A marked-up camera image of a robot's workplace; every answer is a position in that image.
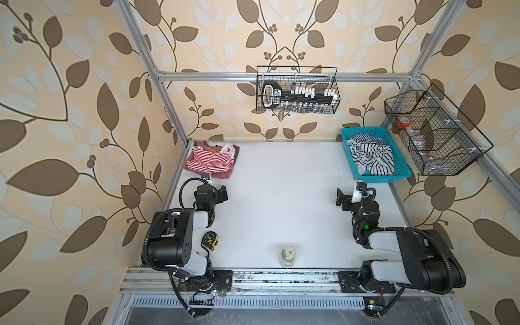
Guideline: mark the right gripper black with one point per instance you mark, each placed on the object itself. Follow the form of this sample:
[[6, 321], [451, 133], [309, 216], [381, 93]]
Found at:
[[347, 197]]

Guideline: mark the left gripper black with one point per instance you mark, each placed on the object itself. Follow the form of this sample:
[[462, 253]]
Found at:
[[219, 193]]

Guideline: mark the black white striped tank top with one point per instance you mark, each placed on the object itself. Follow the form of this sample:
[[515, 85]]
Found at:
[[371, 156]]

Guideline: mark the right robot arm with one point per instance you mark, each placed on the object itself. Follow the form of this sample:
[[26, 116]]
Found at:
[[425, 262]]

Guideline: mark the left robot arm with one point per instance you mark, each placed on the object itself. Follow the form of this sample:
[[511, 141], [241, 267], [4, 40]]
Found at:
[[169, 243]]

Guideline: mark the red striped folded tank top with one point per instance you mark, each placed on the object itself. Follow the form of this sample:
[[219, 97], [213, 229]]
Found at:
[[217, 161]]

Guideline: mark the yellow black tape measure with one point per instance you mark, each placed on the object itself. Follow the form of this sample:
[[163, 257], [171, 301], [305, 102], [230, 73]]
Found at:
[[209, 240]]

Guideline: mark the teal plastic basket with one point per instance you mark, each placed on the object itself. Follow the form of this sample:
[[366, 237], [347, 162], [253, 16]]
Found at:
[[402, 171]]

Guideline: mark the small white jar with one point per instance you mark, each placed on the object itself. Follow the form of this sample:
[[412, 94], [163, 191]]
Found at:
[[288, 255]]

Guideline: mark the black tool set in basket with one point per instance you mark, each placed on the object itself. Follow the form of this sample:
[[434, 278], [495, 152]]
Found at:
[[296, 98]]

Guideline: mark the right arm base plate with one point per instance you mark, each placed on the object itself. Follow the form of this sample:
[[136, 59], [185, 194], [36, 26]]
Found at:
[[355, 282]]

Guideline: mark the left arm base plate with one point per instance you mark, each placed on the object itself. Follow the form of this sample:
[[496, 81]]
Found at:
[[220, 280]]

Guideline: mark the right wall wire basket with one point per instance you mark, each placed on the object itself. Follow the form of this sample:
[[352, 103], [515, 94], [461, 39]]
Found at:
[[443, 138]]

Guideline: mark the wall wire basket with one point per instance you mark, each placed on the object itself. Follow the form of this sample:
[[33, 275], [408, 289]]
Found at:
[[322, 77], [443, 138]]

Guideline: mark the aluminium front rail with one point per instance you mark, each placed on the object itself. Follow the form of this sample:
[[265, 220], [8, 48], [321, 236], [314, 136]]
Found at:
[[253, 289]]

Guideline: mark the back wall wire basket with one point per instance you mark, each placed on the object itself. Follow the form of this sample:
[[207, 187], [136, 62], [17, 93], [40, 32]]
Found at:
[[322, 77]]

